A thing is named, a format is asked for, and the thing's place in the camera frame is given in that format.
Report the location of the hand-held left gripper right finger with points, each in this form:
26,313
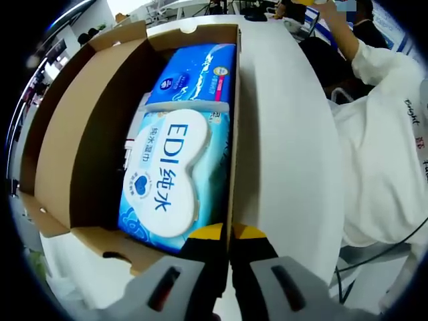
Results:
267,284

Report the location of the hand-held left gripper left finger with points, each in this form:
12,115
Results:
200,277

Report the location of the light blue wet wipes pack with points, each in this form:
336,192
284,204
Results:
174,167

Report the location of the blue soft tissue pack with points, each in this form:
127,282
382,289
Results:
190,70

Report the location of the brown cardboard shoe box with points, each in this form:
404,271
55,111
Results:
67,150

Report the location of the person's left hand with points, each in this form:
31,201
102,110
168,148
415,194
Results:
215,317

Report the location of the green plant in white pot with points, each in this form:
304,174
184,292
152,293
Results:
37,264

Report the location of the person's white shirt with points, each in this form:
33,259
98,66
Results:
378,150

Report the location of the dark hanging screen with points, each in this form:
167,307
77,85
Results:
55,47

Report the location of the white chair frame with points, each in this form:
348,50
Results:
342,95

